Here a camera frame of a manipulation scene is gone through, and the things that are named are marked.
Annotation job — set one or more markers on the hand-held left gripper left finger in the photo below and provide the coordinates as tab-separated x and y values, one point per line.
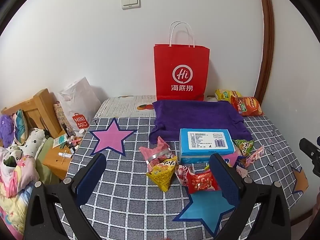
91	177

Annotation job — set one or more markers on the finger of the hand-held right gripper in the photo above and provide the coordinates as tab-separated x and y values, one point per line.
308	150

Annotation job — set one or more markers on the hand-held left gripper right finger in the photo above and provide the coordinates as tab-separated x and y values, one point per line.
225	180

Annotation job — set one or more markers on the large pink yellow snack bag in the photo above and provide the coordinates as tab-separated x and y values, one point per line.
231	158

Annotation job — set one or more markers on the blue snack packet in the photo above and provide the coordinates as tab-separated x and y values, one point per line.
240	163

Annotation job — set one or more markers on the red snack packet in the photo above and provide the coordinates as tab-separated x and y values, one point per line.
200	182

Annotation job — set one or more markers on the long pink bar packet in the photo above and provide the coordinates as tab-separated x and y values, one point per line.
255	156

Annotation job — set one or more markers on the green snack packet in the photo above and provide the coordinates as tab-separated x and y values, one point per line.
243	145

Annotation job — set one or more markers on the white strawberry candy packet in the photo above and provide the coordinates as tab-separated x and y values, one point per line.
181	175

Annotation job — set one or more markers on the yellow triangular snack packet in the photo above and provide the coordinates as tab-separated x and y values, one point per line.
161	177

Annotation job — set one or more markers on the pink silver snack packet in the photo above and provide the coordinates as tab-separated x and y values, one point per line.
150	152

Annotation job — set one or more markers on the blue tissue pack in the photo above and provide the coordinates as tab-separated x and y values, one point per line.
207	155

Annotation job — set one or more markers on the orange paper star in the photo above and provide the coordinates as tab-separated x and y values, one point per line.
301	180

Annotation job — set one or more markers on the grey checked cloth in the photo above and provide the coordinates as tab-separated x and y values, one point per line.
125	192

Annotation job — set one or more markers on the blue paper star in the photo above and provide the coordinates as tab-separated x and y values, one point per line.
202	210

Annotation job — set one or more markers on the wooden nightstand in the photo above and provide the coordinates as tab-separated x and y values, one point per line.
53	162

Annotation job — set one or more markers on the group of small bottles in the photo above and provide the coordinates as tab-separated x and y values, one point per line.
71	141

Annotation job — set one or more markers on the pink paper star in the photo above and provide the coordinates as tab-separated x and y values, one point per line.
111	137

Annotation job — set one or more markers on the green bed sheet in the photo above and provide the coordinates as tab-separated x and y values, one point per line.
46	152

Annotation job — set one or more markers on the white floral pillow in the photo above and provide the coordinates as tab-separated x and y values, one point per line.
35	142

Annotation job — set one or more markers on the patterned paper bag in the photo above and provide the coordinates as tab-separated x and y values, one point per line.
61	117

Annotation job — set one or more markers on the purple towel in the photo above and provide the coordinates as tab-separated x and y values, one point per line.
195	117

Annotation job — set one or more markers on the orange chip bag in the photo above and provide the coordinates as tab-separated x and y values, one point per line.
250	106

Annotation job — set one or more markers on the white fruit print cloth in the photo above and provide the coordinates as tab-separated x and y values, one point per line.
120	107

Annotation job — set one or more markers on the pink printed blanket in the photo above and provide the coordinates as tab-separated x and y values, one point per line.
15	175

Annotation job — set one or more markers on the white shopping bag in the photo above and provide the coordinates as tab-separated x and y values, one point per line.
77	97

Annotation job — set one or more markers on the yellow chip bag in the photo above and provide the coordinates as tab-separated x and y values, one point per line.
225	95

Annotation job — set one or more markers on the wooden headboard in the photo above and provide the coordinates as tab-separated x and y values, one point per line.
40	107

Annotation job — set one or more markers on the patterned pillow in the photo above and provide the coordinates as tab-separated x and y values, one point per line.
20	127

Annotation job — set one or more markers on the purple plush toy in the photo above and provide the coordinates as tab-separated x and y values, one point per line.
6	130

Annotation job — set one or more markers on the red paper bag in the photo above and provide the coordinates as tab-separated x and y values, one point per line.
180	60

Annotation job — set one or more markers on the brown wooden door frame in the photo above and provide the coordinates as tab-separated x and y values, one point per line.
267	42

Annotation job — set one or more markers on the white light switch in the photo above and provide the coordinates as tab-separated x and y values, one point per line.
130	1

